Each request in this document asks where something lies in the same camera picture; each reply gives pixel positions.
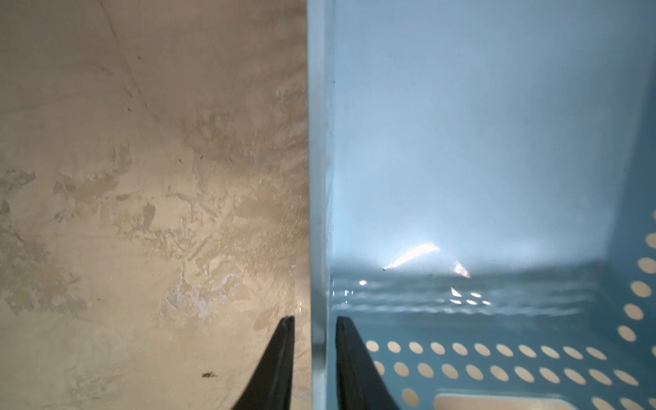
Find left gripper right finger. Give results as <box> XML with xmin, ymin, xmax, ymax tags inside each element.
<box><xmin>336</xmin><ymin>316</ymin><xmax>399</xmax><ymax>410</ymax></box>

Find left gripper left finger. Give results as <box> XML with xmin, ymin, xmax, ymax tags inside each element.
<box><xmin>233</xmin><ymin>316</ymin><xmax>295</xmax><ymax>410</ymax></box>

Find light blue plastic basket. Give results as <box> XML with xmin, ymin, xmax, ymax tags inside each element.
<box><xmin>307</xmin><ymin>1</ymin><xmax>655</xmax><ymax>409</ymax></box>

